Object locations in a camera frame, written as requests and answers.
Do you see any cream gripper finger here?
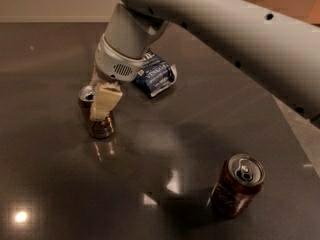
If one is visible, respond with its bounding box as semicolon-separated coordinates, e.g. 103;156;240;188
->
90;81;123;121
89;69;102;87

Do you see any orange soda can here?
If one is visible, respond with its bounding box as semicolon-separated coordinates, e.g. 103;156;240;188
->
78;85;115;139

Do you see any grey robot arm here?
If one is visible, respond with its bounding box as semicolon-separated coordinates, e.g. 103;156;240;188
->
95;0;320;126

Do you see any red cola can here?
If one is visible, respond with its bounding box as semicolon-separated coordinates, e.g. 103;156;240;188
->
210;154;265;218

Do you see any blue chip bag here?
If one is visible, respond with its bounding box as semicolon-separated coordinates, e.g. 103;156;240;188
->
133;50;177;98

